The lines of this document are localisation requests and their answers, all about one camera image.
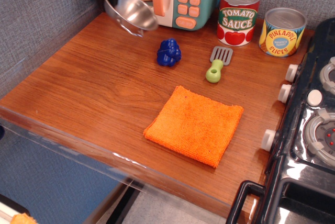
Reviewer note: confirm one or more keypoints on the tomato sauce can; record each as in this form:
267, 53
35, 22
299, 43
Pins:
236, 21

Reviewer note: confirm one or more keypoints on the blue toy grape bunch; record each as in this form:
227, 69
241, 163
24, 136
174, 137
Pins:
168, 53

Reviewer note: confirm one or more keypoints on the pineapple slices can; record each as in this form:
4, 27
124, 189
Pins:
282, 31

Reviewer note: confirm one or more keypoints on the black toy stove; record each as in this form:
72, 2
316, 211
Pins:
299, 185

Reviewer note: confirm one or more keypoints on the orange plush object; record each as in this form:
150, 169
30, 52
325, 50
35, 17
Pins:
22, 219

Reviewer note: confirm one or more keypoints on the white stove knob far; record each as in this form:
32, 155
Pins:
291, 72

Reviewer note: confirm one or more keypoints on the toy spatula green handle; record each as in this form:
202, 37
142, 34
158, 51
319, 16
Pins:
220, 57

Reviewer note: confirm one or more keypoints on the small steel pot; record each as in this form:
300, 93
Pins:
134, 16

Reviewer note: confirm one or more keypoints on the orange microfibre cloth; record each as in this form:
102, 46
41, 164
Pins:
195, 126

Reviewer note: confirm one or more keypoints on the white stove knob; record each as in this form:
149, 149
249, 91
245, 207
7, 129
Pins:
291, 72
268, 139
284, 93

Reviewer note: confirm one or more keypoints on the white stove knob near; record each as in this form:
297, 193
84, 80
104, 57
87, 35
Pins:
268, 139

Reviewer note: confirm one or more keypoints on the white stove knob middle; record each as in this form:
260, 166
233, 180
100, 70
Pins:
284, 93

